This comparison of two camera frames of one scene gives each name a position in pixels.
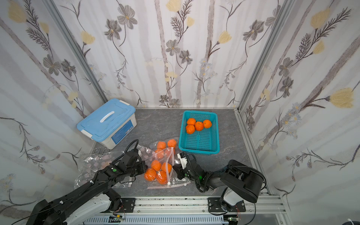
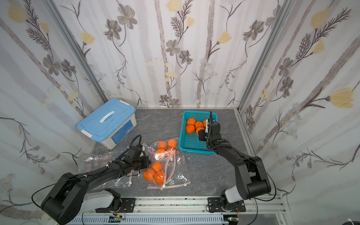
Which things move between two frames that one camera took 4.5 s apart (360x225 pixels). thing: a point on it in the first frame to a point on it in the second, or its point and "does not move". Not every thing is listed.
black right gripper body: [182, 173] to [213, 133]
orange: [191, 121] does not move
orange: [199, 126] does not move
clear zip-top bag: [159, 156] does not move
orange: [190, 129] does not move
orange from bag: [156, 165] to [198, 129]
